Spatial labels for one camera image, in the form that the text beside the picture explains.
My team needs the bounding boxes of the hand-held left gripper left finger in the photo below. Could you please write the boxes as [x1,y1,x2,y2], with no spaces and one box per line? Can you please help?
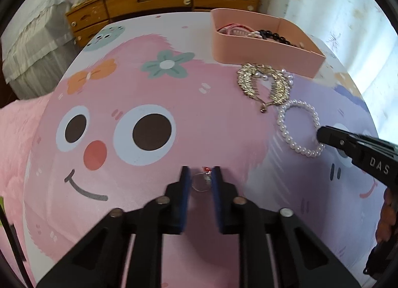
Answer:
[36,165,192,288]

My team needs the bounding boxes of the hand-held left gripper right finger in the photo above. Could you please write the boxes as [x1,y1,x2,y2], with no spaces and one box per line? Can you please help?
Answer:
[211,165,363,288]

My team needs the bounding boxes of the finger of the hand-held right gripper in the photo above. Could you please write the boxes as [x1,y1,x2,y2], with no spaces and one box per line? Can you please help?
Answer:
[316,126,358,159]

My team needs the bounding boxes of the red string bracelet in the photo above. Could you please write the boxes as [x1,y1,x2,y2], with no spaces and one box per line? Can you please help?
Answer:
[192,166,216,192]

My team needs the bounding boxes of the white pearl bracelet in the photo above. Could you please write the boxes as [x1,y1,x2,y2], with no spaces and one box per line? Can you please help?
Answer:
[277,99,324,158]

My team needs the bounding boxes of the pink plastic tray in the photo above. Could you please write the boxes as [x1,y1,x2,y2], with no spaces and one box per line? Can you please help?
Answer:
[210,8,326,79]

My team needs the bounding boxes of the black bead bracelet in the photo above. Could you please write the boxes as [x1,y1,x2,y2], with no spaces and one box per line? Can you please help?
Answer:
[257,28,301,48]

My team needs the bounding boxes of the person's right hand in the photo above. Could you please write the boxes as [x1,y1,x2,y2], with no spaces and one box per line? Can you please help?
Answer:
[381,189,398,241]

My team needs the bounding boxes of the white floral curtain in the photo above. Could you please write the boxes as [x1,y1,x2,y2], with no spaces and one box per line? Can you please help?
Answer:
[260,0,398,152]

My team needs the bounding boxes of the pink fluffy blanket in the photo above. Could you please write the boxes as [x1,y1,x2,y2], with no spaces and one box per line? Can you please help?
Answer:
[0,95,52,288]

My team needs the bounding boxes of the bed with white cover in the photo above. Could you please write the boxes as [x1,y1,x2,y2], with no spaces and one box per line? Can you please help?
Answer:
[1,0,85,99]

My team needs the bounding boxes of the gold leaf necklace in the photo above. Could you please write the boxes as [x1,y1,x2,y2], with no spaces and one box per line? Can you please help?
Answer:
[237,63,294,114]

